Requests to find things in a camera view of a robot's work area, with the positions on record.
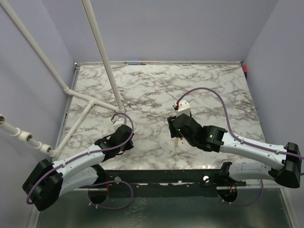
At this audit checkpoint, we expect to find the blue red marker at edge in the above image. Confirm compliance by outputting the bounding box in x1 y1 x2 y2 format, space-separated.
128 62 147 66

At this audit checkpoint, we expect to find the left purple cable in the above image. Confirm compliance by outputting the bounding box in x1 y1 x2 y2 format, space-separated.
25 113 135 210

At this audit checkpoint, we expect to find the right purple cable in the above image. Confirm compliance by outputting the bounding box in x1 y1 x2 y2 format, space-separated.
175 87 304 206

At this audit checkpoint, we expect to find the red black clamp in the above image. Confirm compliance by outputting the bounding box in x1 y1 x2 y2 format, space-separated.
242 65 247 78

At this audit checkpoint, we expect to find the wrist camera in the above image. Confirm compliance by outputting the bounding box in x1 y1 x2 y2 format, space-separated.
113 117 126 128
173 99 191 116

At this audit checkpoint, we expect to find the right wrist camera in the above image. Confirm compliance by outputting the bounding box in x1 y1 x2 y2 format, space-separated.
173 99 191 116

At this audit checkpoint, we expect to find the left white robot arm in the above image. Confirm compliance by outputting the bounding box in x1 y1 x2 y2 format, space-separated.
22 124 133 211

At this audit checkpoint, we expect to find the yellow highlighter pen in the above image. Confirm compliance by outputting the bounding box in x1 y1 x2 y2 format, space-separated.
174 138 179 148

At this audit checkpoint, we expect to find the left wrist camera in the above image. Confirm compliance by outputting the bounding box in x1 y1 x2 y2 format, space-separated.
113 117 126 128

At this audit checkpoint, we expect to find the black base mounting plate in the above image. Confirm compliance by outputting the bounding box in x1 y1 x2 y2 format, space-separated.
88 162 235 198

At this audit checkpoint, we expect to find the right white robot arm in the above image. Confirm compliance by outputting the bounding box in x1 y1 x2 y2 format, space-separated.
167 114 302 189

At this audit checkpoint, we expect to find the white PVC pipe frame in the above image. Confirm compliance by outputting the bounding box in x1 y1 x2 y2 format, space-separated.
0 0 126 159

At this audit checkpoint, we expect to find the purple cable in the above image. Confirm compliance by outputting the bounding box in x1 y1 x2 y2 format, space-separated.
25 113 135 210
175 87 304 206

